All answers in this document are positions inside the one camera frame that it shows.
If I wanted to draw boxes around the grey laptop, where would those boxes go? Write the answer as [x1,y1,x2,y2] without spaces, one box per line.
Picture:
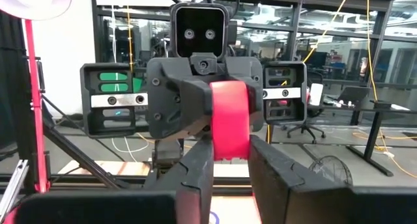
[337,86,371,103]

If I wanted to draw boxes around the black office chair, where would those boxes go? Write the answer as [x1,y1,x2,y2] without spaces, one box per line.
[286,70,326,145]

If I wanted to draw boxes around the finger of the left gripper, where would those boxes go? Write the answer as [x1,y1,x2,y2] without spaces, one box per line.
[145,63,215,140]
[226,59,265,134]

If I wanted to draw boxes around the red desk lamp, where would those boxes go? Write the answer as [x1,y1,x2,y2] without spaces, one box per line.
[0,0,73,194]

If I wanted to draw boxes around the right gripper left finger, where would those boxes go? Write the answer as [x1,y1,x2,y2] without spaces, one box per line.
[143,136,216,224]

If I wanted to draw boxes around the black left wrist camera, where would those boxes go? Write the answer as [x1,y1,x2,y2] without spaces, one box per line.
[169,1,229,61]

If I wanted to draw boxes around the black office desk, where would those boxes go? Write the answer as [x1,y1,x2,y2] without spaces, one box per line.
[321,96,417,178]

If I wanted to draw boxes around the pink tape roll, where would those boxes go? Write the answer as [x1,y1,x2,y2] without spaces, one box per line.
[210,80,252,161]

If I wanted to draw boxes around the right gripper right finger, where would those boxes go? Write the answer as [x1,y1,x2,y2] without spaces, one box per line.
[248,134,356,224]

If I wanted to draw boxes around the black floor fan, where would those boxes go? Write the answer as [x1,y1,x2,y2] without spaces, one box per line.
[308,154,354,188]

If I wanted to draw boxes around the silver metal bracket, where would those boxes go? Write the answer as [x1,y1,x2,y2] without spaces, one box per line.
[0,158,30,215]

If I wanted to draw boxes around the yellow hanging cable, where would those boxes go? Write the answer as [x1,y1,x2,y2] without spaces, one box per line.
[366,0,417,179]
[302,0,352,64]

